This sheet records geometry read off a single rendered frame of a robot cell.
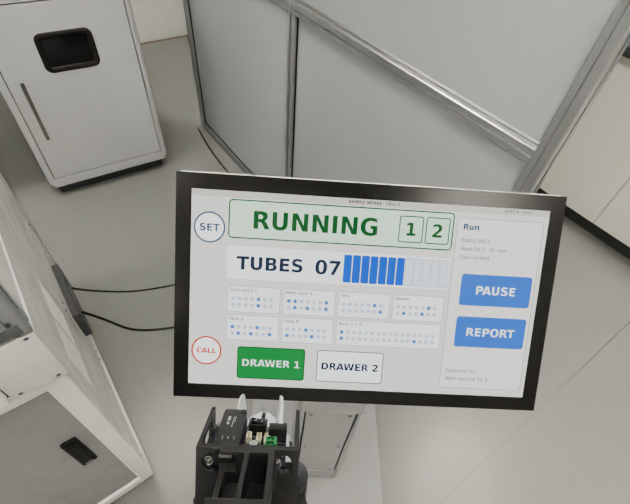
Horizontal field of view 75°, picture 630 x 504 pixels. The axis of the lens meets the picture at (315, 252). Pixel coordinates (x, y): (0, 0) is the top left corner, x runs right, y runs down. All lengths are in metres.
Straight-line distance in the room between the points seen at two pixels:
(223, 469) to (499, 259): 0.44
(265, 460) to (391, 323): 0.33
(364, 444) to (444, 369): 0.99
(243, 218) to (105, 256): 1.66
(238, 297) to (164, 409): 1.16
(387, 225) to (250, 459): 0.35
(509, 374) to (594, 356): 1.53
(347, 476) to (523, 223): 1.13
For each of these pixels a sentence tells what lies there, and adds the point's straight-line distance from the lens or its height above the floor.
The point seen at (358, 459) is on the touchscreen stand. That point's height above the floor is 0.04.
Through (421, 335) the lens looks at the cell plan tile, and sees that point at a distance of 0.60.
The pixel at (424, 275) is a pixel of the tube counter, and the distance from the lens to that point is 0.58.
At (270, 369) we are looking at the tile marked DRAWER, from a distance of 0.60.
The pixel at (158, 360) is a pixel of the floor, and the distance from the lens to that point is 1.78.
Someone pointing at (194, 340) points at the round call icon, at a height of 1.03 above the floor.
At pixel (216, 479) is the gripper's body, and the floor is 1.22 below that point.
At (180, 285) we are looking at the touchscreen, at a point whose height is 1.08.
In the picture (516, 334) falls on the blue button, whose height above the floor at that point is 1.05.
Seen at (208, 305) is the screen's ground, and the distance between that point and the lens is 0.58.
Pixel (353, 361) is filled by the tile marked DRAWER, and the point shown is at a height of 1.01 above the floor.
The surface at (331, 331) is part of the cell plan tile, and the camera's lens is 0.58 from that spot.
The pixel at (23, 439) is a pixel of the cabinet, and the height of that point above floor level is 0.64.
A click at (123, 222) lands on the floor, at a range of 2.31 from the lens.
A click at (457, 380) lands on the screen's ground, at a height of 0.99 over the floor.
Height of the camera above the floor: 1.54
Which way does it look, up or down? 49 degrees down
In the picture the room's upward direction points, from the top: 6 degrees clockwise
